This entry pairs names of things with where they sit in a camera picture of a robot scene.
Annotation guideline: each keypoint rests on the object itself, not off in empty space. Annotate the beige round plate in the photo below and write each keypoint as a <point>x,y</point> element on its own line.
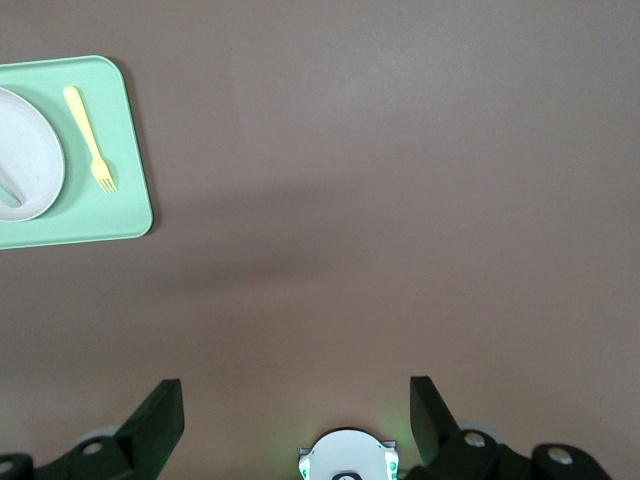
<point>30,150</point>

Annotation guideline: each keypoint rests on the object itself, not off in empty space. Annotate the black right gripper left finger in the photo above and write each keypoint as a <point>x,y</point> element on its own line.
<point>150,430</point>

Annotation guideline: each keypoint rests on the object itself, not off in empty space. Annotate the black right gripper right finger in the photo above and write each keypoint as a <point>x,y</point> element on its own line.
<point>435,430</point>

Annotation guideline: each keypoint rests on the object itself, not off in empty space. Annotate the light green rectangular tray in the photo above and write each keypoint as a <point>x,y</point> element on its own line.
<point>100,215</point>

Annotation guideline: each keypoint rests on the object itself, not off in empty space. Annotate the green plastic spoon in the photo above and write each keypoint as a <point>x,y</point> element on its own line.
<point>7,197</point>

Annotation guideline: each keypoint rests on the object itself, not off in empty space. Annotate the yellow plastic fork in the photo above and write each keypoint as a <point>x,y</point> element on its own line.
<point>87,132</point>

